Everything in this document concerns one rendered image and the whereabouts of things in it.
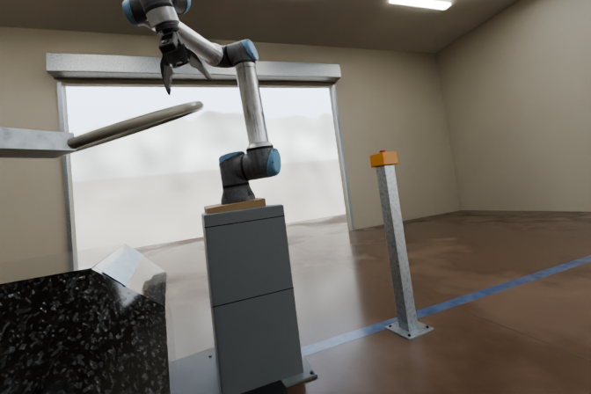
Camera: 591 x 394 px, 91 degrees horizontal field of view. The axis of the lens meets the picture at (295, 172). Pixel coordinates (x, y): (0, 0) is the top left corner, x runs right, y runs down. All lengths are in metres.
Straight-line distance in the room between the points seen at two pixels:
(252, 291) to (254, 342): 0.23
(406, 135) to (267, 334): 6.30
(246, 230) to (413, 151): 6.25
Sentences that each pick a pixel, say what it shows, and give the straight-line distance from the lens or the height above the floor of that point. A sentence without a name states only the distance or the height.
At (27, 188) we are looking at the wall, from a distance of 5.94.
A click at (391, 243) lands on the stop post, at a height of 0.52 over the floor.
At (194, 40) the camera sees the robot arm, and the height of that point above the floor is 1.63.
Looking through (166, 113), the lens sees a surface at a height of 1.17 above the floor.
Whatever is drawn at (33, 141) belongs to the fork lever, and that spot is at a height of 1.10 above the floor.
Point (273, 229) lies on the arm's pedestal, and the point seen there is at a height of 0.73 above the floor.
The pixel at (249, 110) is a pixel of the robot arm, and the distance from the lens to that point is 1.59.
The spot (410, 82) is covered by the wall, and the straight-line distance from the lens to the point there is 7.89.
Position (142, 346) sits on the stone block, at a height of 0.72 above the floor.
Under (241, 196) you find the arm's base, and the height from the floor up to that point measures 0.92.
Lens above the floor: 0.89
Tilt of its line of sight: 4 degrees up
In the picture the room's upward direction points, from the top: 7 degrees counter-clockwise
